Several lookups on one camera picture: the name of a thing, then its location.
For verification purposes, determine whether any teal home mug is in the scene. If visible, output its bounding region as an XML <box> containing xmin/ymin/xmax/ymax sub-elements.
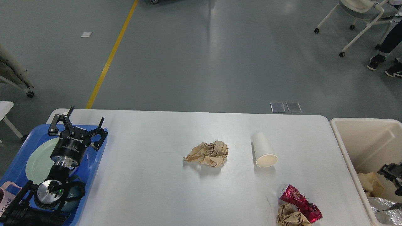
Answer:
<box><xmin>62</xmin><ymin>175</ymin><xmax>86</xmax><ymax>212</ymax></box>

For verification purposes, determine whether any mint green plate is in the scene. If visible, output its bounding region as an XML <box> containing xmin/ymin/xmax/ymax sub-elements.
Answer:
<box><xmin>25</xmin><ymin>138</ymin><xmax>59</xmax><ymax>184</ymax></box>

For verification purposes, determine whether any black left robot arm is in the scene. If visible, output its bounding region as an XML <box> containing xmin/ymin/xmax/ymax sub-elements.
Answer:
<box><xmin>1</xmin><ymin>107</ymin><xmax>108</xmax><ymax>226</ymax></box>

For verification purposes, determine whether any beige chair at left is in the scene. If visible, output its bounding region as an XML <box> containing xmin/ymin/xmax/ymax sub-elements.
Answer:
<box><xmin>0</xmin><ymin>45</ymin><xmax>35</xmax><ymax>98</ymax></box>

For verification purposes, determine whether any white rolling chair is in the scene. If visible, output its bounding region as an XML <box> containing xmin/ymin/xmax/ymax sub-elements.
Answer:
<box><xmin>314</xmin><ymin>0</ymin><xmax>399</xmax><ymax>57</ymax></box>

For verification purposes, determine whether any silver foil bag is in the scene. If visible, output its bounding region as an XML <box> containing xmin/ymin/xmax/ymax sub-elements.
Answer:
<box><xmin>368</xmin><ymin>196</ymin><xmax>402</xmax><ymax>225</ymax></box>

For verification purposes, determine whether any red foil wrapper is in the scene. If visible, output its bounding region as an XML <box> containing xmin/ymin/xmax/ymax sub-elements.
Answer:
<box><xmin>280</xmin><ymin>184</ymin><xmax>323</xmax><ymax>223</ymax></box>

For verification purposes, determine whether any pink home mug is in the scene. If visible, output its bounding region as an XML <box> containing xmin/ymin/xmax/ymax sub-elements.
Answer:
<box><xmin>0</xmin><ymin>181</ymin><xmax>22</xmax><ymax>216</ymax></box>

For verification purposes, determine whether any crumpled brown paper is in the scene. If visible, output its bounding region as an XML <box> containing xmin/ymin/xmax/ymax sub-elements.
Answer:
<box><xmin>184</xmin><ymin>140</ymin><xmax>229</xmax><ymax>167</ymax></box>

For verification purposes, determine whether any white side table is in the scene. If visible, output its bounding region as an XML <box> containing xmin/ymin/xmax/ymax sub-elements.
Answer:
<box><xmin>0</xmin><ymin>101</ymin><xmax>23</xmax><ymax>140</ymax></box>

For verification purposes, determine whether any crumpled brown paper ball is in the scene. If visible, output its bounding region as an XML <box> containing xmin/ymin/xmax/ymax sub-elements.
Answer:
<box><xmin>277</xmin><ymin>203</ymin><xmax>312</xmax><ymax>226</ymax></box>

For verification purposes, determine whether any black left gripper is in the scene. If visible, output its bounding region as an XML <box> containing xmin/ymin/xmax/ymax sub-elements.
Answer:
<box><xmin>48</xmin><ymin>107</ymin><xmax>109</xmax><ymax>165</ymax></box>

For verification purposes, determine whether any brown paper bag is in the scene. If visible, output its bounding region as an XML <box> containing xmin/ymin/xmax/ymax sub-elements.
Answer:
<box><xmin>357</xmin><ymin>172</ymin><xmax>385</xmax><ymax>197</ymax></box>

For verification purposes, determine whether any white paper cup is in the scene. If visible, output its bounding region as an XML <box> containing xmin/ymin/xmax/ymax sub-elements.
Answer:
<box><xmin>252</xmin><ymin>132</ymin><xmax>278</xmax><ymax>168</ymax></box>

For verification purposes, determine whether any beige plastic bin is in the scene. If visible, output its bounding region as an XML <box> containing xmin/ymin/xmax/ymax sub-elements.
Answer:
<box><xmin>330</xmin><ymin>118</ymin><xmax>402</xmax><ymax>226</ymax></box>

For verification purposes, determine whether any person with black sneakers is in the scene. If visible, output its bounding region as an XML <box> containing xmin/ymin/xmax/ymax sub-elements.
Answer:
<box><xmin>367</xmin><ymin>21</ymin><xmax>402</xmax><ymax>77</ymax></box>

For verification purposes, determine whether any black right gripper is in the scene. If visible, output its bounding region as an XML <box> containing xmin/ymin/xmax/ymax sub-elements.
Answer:
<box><xmin>376</xmin><ymin>163</ymin><xmax>402</xmax><ymax>212</ymax></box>

